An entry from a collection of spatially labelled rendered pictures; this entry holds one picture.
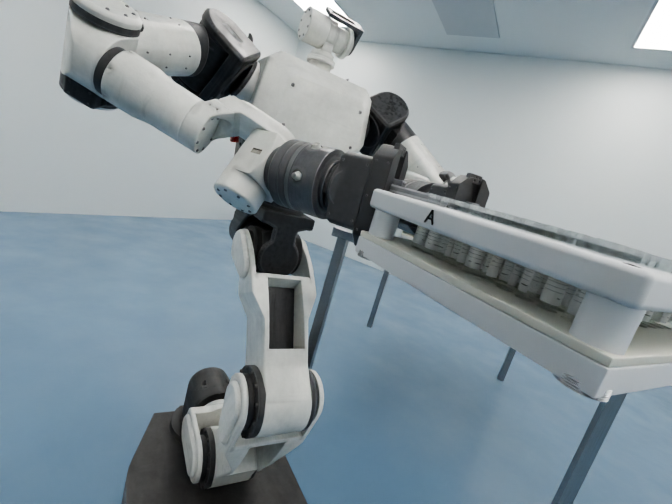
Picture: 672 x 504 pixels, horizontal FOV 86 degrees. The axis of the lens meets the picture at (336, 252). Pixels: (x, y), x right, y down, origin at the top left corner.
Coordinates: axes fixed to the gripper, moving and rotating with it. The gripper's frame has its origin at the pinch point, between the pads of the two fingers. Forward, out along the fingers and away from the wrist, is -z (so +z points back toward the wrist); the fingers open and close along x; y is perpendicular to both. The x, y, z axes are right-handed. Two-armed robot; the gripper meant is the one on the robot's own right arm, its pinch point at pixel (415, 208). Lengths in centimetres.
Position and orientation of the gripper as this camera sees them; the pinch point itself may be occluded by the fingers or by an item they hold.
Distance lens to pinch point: 41.6
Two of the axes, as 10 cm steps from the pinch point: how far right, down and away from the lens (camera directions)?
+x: -2.6, 9.5, 1.8
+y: -4.6, 0.4, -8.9
